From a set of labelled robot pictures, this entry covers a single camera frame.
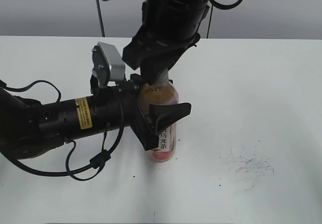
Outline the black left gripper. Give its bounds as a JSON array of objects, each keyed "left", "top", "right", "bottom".
[{"left": 93, "top": 73, "right": 191, "bottom": 151}]

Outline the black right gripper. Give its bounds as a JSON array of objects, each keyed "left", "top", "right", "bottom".
[{"left": 122, "top": 26, "right": 200, "bottom": 85}]

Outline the peach oolong tea bottle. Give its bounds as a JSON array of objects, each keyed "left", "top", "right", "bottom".
[{"left": 138, "top": 82, "right": 179, "bottom": 163}]

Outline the white bottle cap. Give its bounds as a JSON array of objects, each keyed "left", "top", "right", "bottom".
[{"left": 153, "top": 68, "right": 169, "bottom": 86}]

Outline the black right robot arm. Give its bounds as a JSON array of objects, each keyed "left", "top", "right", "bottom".
[{"left": 122, "top": 0, "right": 209, "bottom": 85}]

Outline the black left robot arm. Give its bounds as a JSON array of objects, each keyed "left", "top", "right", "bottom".
[{"left": 1, "top": 74, "right": 191, "bottom": 160}]

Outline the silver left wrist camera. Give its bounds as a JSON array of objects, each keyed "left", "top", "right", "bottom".
[{"left": 92, "top": 42, "right": 125, "bottom": 88}]

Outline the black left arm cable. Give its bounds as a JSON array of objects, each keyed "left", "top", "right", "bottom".
[{"left": 0, "top": 81, "right": 125, "bottom": 182}]

